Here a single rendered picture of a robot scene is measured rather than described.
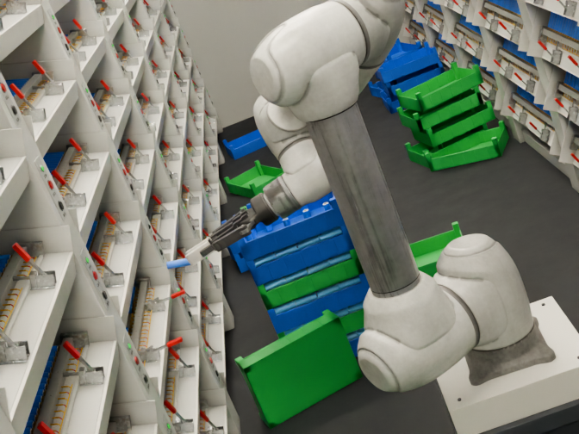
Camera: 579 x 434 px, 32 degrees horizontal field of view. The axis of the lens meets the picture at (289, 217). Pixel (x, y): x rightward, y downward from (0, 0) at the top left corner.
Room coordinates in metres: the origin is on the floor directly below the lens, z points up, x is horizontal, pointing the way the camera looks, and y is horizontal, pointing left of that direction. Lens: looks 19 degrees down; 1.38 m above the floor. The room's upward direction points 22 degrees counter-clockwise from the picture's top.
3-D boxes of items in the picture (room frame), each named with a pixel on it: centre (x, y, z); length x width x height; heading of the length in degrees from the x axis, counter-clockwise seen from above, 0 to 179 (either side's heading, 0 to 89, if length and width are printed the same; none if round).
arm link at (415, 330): (1.77, -0.13, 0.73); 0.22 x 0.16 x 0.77; 118
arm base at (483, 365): (1.89, -0.32, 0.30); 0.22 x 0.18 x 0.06; 172
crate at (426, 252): (3.01, -0.35, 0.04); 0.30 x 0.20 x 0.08; 81
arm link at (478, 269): (1.86, -0.31, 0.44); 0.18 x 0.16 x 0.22; 118
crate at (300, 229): (2.71, 0.01, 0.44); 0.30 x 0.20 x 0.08; 88
